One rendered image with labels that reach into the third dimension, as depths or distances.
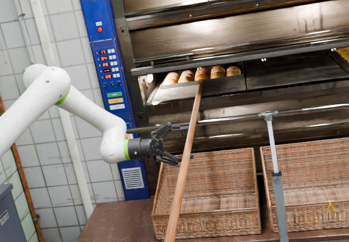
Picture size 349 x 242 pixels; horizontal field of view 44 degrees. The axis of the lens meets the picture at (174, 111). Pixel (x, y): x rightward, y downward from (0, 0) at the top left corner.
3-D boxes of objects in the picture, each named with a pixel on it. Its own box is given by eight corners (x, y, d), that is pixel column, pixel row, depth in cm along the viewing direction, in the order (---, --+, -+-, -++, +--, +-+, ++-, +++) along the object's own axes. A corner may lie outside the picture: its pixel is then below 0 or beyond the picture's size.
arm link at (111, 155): (103, 170, 197) (94, 156, 188) (106, 146, 205) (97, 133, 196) (133, 166, 194) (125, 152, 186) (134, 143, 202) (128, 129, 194)
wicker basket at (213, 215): (169, 195, 275) (161, 155, 267) (259, 188, 265) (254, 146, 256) (154, 241, 230) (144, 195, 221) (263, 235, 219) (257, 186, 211)
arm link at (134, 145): (130, 164, 190) (125, 144, 187) (135, 152, 201) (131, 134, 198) (143, 162, 189) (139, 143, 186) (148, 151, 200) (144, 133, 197)
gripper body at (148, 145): (143, 135, 195) (163, 133, 194) (146, 153, 198) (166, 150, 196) (139, 142, 188) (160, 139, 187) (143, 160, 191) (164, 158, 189)
